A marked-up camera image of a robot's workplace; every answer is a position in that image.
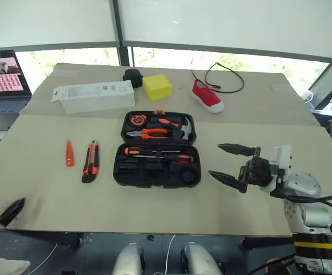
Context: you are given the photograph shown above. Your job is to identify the white sneaker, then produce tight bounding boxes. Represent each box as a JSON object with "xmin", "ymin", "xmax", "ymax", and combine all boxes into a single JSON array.
[{"xmin": 0, "ymin": 248, "xmax": 31, "ymax": 275}]

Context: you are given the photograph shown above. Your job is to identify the silver rounded robot leg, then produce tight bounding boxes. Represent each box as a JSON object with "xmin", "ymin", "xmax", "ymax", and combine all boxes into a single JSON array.
[
  {"xmin": 112, "ymin": 242, "xmax": 144, "ymax": 275},
  {"xmin": 182, "ymin": 241, "xmax": 221, "ymax": 275}
]

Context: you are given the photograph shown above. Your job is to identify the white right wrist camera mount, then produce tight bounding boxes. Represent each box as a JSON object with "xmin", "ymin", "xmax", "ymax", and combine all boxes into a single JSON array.
[{"xmin": 259, "ymin": 144, "xmax": 293, "ymax": 193}]

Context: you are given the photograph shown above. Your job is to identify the thin black cable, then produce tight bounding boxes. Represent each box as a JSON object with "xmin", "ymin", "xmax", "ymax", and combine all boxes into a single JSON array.
[{"xmin": 191, "ymin": 61, "xmax": 245, "ymax": 94}]

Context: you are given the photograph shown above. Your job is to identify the black orange utility knife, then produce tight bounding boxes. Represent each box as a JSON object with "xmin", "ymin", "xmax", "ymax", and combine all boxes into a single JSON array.
[{"xmin": 81, "ymin": 140, "xmax": 101, "ymax": 184}]

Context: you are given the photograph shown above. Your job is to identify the long white cardboard box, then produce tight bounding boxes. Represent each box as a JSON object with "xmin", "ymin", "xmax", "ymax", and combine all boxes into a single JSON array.
[{"xmin": 51, "ymin": 80, "xmax": 136, "ymax": 115}]

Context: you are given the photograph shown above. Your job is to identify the open laptop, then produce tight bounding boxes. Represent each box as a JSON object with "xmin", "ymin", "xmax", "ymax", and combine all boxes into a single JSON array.
[{"xmin": 0, "ymin": 49, "xmax": 33, "ymax": 132}]

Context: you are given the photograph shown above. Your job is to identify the black plastic tool case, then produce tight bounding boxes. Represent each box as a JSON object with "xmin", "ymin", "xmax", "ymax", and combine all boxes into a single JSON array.
[{"xmin": 112, "ymin": 110, "xmax": 202, "ymax": 189}]

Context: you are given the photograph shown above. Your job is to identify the claw hammer orange black handle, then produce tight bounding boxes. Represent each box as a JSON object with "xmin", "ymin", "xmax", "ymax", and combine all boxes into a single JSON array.
[{"xmin": 149, "ymin": 115, "xmax": 195, "ymax": 142}]

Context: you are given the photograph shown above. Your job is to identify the white roller blind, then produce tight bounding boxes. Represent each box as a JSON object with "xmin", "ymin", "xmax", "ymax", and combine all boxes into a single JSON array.
[
  {"xmin": 0, "ymin": 0, "xmax": 120, "ymax": 50},
  {"xmin": 116, "ymin": 0, "xmax": 332, "ymax": 62}
]

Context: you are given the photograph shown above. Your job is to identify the orange black screwdriver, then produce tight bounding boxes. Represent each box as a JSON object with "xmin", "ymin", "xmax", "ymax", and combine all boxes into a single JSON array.
[{"xmin": 123, "ymin": 147, "xmax": 181, "ymax": 156}]

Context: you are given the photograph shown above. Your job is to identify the yellow block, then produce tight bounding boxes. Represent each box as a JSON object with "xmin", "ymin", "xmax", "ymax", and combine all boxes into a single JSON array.
[{"xmin": 142, "ymin": 73, "xmax": 174, "ymax": 101}]

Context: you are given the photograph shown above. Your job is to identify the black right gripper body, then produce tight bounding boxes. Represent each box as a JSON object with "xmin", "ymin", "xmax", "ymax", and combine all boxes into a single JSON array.
[{"xmin": 238, "ymin": 147, "xmax": 274, "ymax": 187}]

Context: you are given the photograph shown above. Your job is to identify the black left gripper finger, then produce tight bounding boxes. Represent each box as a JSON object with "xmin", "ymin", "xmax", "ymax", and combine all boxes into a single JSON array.
[{"xmin": 0, "ymin": 197, "xmax": 26, "ymax": 229}]

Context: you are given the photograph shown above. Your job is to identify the red child's shoe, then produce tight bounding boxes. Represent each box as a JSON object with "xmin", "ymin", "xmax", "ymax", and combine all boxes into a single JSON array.
[{"xmin": 192, "ymin": 78, "xmax": 225, "ymax": 113}]

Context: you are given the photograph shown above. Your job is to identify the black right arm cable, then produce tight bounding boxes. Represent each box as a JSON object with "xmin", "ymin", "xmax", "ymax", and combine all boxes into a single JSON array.
[{"xmin": 269, "ymin": 190, "xmax": 332, "ymax": 233}]

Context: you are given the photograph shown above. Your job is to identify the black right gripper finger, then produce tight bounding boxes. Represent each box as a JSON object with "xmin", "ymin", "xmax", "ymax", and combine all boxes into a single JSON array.
[
  {"xmin": 208, "ymin": 170, "xmax": 248, "ymax": 194},
  {"xmin": 217, "ymin": 143, "xmax": 262, "ymax": 158}
]

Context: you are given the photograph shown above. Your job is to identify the orange handled pliers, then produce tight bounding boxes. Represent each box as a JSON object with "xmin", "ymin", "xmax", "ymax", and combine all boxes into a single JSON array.
[{"xmin": 125, "ymin": 128, "xmax": 171, "ymax": 142}]

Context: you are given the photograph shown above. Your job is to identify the orange voltage tester pen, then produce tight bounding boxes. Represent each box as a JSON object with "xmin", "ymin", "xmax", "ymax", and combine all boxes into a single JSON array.
[{"xmin": 65, "ymin": 137, "xmax": 75, "ymax": 168}]

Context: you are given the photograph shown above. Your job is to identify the white cable on floor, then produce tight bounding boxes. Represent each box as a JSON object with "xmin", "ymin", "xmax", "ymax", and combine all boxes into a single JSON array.
[{"xmin": 165, "ymin": 234, "xmax": 177, "ymax": 275}]

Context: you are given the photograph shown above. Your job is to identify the black cylindrical speaker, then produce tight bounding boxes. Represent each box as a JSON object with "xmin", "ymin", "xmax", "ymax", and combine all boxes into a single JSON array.
[{"xmin": 122, "ymin": 68, "xmax": 143, "ymax": 89}]

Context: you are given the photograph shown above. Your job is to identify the dark window frame post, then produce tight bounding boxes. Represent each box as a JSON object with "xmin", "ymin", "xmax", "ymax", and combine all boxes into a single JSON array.
[{"xmin": 112, "ymin": 0, "xmax": 131, "ymax": 67}]

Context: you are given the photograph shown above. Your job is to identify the black orange tape measure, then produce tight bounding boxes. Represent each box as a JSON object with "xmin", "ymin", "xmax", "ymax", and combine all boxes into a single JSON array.
[{"xmin": 128, "ymin": 113, "xmax": 147, "ymax": 127}]

